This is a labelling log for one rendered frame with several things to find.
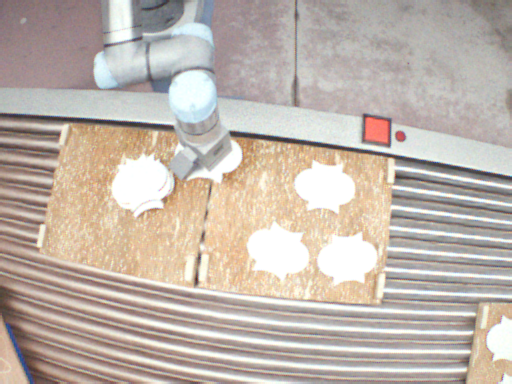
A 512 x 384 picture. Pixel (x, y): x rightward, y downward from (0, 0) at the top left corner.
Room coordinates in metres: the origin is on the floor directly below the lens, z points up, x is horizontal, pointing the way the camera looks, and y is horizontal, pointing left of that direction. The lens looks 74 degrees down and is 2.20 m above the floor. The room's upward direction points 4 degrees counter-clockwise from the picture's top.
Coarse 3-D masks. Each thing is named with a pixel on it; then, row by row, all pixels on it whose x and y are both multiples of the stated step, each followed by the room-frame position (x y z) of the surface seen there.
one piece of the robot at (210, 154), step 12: (228, 132) 0.39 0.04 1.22; (180, 144) 0.41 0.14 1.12; (192, 144) 0.37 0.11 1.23; (204, 144) 0.37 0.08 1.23; (216, 144) 0.37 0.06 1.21; (228, 144) 0.39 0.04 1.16; (180, 156) 0.38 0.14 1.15; (192, 156) 0.37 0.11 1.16; (204, 156) 0.35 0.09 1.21; (216, 156) 0.37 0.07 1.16; (180, 168) 0.36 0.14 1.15; (192, 168) 0.35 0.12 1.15
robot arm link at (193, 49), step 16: (176, 32) 0.54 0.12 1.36; (192, 32) 0.53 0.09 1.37; (208, 32) 0.54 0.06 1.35; (160, 48) 0.51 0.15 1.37; (176, 48) 0.50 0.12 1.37; (192, 48) 0.50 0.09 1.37; (208, 48) 0.50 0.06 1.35; (160, 64) 0.48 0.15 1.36; (176, 64) 0.47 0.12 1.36; (192, 64) 0.46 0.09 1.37; (208, 64) 0.47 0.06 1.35
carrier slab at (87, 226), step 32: (96, 128) 0.55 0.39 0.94; (128, 128) 0.54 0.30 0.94; (64, 160) 0.48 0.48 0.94; (96, 160) 0.47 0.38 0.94; (160, 160) 0.45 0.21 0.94; (64, 192) 0.39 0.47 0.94; (96, 192) 0.39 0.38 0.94; (192, 192) 0.37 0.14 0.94; (64, 224) 0.31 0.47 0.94; (96, 224) 0.31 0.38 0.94; (128, 224) 0.30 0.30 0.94; (160, 224) 0.30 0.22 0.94; (192, 224) 0.30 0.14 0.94; (64, 256) 0.23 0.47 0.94; (96, 256) 0.23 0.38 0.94; (128, 256) 0.23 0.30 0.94; (160, 256) 0.23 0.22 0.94
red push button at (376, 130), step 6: (366, 120) 0.52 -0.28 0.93; (372, 120) 0.52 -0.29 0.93; (378, 120) 0.52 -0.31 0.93; (384, 120) 0.52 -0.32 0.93; (366, 126) 0.50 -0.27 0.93; (372, 126) 0.50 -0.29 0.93; (378, 126) 0.50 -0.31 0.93; (384, 126) 0.50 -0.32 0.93; (366, 132) 0.49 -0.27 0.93; (372, 132) 0.49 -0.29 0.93; (378, 132) 0.49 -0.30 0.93; (384, 132) 0.49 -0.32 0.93; (366, 138) 0.47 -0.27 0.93; (372, 138) 0.47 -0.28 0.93; (378, 138) 0.47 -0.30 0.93; (384, 138) 0.47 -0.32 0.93
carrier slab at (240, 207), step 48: (240, 144) 0.47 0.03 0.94; (288, 144) 0.47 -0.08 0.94; (240, 192) 0.36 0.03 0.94; (288, 192) 0.35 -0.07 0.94; (384, 192) 0.34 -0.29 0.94; (240, 240) 0.25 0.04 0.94; (384, 240) 0.22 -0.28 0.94; (240, 288) 0.15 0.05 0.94; (288, 288) 0.14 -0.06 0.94; (336, 288) 0.13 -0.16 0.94
